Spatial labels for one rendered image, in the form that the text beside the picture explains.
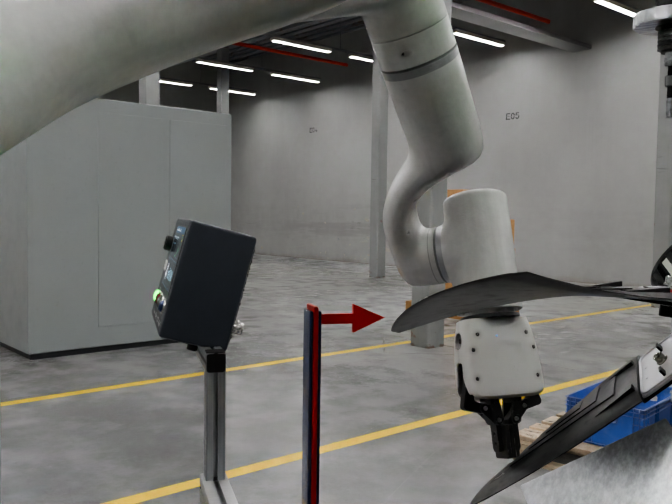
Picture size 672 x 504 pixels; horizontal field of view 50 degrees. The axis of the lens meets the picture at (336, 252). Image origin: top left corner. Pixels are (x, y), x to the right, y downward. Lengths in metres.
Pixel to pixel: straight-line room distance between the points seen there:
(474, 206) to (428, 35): 0.24
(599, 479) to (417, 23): 0.49
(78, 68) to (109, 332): 6.39
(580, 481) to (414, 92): 0.44
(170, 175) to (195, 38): 6.48
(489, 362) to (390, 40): 0.40
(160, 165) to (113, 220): 0.69
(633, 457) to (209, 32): 0.53
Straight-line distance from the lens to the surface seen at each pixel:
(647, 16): 0.76
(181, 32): 0.61
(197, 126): 7.28
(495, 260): 0.92
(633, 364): 0.89
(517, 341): 0.93
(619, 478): 0.74
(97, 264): 6.80
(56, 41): 0.55
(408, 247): 0.94
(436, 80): 0.83
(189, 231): 1.15
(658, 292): 0.70
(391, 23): 0.81
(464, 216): 0.94
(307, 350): 0.60
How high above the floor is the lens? 1.27
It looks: 3 degrees down
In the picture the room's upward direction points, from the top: 1 degrees clockwise
